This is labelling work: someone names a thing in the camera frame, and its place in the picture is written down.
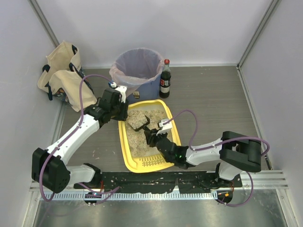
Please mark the cat litter pellets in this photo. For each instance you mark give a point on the cat litter pellets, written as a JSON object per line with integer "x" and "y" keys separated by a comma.
{"x": 137, "y": 140}

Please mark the black litter scoop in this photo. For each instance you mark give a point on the black litter scoop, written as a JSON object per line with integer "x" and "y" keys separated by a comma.
{"x": 137, "y": 120}

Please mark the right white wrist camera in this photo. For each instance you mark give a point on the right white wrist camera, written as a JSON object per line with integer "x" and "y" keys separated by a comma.
{"x": 165, "y": 126}

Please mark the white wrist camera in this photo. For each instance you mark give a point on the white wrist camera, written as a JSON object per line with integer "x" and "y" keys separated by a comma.
{"x": 165, "y": 126}
{"x": 122, "y": 90}

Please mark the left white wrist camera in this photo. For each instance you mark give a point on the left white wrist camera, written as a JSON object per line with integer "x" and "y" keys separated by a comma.
{"x": 122, "y": 90}

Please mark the beige canvas tote bag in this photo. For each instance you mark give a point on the beige canvas tote bag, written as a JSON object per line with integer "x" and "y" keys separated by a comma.
{"x": 62, "y": 75}

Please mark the slotted cable duct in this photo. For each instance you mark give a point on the slotted cable duct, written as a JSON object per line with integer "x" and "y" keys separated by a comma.
{"x": 175, "y": 195}

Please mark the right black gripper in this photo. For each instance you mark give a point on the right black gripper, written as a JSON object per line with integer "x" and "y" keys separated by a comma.
{"x": 151, "y": 136}

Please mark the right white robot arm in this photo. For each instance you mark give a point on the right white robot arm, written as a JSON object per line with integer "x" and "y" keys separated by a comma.
{"x": 235, "y": 152}

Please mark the yellow litter box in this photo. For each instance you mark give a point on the yellow litter box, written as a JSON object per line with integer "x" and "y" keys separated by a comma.
{"x": 149, "y": 163}

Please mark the pink bin liner bag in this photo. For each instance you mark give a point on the pink bin liner bag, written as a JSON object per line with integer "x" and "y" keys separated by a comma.
{"x": 123, "y": 75}

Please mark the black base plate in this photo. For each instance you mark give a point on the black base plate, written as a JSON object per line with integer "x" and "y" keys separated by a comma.
{"x": 162, "y": 182}

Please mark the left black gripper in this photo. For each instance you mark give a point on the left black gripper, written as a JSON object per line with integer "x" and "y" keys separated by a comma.
{"x": 121, "y": 113}

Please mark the dark soda bottle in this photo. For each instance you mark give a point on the dark soda bottle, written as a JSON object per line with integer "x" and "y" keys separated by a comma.
{"x": 165, "y": 80}

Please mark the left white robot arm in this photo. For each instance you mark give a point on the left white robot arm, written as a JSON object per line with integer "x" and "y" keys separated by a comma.
{"x": 49, "y": 166}

